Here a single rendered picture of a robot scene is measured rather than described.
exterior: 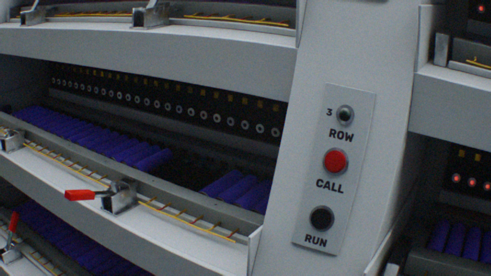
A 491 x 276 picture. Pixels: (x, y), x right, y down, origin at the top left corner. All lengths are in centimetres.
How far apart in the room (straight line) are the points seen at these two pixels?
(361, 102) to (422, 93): 5
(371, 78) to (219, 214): 20
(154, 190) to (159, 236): 6
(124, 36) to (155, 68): 5
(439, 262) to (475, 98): 15
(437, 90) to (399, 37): 5
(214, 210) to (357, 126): 18
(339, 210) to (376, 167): 4
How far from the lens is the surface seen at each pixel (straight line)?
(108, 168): 53
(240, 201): 46
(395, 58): 32
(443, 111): 32
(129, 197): 48
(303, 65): 34
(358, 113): 32
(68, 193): 43
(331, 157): 33
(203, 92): 58
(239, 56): 38
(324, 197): 33
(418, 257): 40
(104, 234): 50
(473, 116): 32
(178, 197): 46
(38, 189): 60
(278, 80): 36
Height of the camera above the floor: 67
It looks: 6 degrees down
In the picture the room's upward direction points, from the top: 11 degrees clockwise
